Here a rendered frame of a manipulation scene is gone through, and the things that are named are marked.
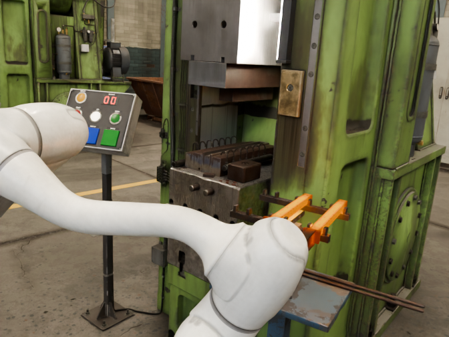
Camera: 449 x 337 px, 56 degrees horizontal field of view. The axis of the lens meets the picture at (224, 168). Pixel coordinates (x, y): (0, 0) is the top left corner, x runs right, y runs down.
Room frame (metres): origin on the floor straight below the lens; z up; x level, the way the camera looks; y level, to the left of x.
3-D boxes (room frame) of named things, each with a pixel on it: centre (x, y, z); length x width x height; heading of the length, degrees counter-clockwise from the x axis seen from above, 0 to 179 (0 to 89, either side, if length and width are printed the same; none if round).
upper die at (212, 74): (1.89, -0.04, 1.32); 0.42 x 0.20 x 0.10; 141
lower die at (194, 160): (1.89, -0.04, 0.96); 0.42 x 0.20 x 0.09; 141
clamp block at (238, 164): (1.66, -0.08, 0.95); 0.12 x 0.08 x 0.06; 141
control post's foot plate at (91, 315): (2.02, 0.58, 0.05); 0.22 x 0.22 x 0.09; 51
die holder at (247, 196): (1.86, -0.09, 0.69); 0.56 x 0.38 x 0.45; 141
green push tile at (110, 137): (1.87, 0.52, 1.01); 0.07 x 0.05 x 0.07; 76
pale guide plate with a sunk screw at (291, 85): (1.63, -0.23, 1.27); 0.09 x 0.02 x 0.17; 51
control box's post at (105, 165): (2.01, 0.58, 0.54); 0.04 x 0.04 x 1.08; 51
